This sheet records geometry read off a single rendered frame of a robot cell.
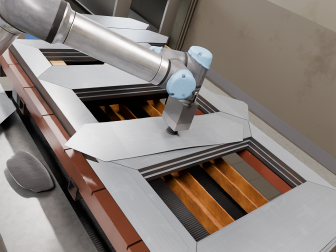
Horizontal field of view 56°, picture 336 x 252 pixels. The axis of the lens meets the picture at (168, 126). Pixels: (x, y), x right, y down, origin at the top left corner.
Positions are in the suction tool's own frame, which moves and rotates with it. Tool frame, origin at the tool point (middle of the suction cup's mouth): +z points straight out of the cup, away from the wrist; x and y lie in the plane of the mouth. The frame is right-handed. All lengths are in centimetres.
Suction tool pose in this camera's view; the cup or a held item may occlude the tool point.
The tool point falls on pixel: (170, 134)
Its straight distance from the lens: 109.8
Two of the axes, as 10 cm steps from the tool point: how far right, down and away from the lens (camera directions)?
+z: -2.9, 8.0, 5.2
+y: -5.1, -5.9, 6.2
